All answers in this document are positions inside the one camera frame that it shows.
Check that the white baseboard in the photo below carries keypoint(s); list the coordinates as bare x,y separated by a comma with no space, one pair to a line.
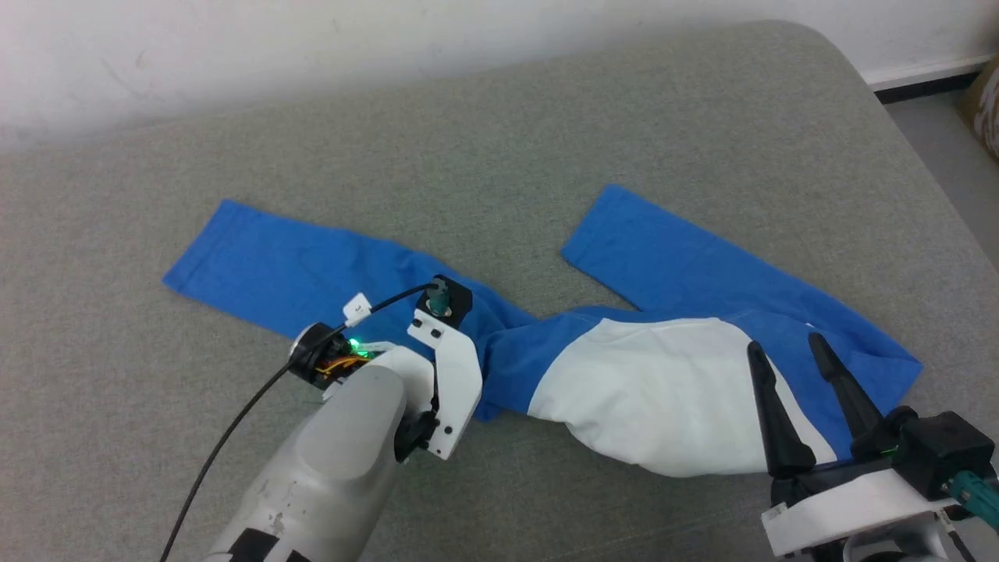
929,69

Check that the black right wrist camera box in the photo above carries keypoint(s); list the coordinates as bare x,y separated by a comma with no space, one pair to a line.
944,449

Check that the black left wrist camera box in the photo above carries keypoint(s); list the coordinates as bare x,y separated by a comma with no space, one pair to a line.
459,298

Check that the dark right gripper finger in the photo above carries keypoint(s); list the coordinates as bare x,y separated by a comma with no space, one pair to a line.
851,398
780,421

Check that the brown patterned object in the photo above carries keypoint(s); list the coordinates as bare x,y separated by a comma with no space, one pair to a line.
987,109

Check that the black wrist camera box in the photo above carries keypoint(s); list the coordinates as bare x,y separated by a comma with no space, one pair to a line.
459,298
944,449

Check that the dark baseboard strip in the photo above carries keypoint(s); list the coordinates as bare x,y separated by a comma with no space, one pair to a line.
921,87

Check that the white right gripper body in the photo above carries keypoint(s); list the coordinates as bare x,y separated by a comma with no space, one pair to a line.
851,503

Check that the blue and white garment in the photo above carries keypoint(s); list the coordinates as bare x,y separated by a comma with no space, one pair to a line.
663,390

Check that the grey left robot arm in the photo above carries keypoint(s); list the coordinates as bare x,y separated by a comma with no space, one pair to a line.
328,484

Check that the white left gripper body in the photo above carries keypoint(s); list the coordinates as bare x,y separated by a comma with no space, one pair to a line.
453,382

